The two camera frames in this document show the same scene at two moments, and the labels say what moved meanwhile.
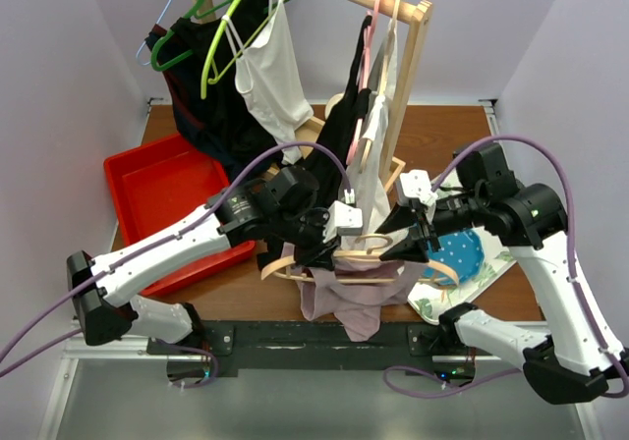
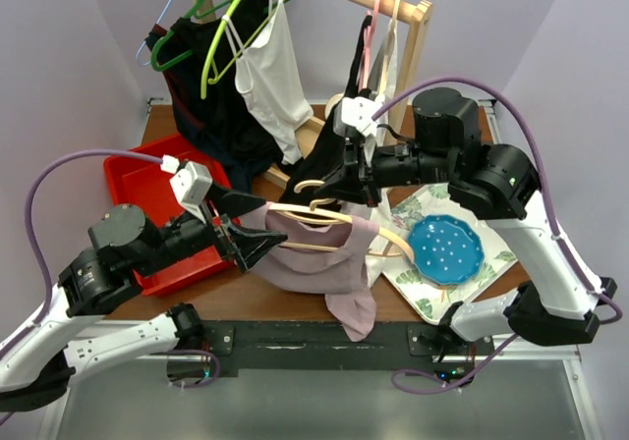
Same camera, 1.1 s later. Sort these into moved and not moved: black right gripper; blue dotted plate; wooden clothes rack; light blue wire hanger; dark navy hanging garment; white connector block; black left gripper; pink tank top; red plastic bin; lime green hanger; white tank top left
Moved: black right gripper; pink tank top; white connector block; black left gripper
Not moved: wooden clothes rack; white tank top left; blue dotted plate; dark navy hanging garment; lime green hanger; light blue wire hanger; red plastic bin
